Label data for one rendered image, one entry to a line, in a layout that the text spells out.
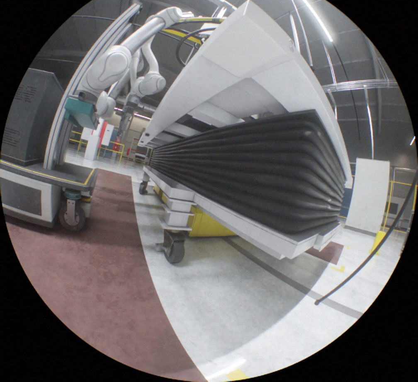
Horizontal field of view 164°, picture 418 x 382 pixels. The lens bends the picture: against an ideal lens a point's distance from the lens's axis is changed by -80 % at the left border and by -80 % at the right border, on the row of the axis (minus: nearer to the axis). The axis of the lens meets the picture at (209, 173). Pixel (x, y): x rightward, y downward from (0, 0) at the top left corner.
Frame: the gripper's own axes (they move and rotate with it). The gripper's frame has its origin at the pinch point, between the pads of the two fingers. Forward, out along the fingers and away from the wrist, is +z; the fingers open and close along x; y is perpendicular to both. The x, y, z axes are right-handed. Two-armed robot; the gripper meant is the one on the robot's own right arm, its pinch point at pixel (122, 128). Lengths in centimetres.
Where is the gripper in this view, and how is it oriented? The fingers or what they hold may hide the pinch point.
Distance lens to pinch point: 100.0
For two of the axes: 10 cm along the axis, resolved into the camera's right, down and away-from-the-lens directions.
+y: -7.3, -2.0, -6.6
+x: 6.4, 1.5, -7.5
